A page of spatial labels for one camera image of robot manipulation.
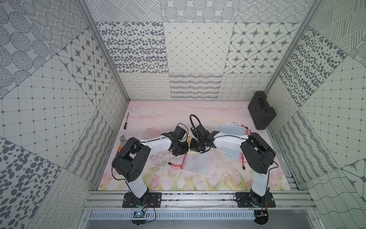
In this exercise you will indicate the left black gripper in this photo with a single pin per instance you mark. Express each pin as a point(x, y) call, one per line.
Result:
point(180, 147)

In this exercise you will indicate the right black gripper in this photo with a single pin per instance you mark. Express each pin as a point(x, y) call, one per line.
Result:
point(193, 147)

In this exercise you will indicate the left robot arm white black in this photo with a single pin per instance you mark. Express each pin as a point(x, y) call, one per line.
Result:
point(131, 159)

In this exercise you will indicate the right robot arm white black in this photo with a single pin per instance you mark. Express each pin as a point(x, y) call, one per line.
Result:
point(256, 151)

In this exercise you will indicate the black red screwdriver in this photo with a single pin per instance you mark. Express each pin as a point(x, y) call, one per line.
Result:
point(126, 121)

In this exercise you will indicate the black plastic case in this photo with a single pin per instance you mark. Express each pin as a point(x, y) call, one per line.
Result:
point(261, 112)

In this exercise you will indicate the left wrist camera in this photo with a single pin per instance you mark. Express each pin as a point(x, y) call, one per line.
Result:
point(180, 134)

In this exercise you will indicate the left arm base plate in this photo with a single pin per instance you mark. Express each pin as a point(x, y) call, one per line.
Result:
point(149, 199)

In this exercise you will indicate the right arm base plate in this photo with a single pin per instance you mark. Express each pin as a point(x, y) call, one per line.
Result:
point(251, 199)

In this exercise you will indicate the aluminium mounting rail frame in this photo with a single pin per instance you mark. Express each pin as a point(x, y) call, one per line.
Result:
point(193, 205)

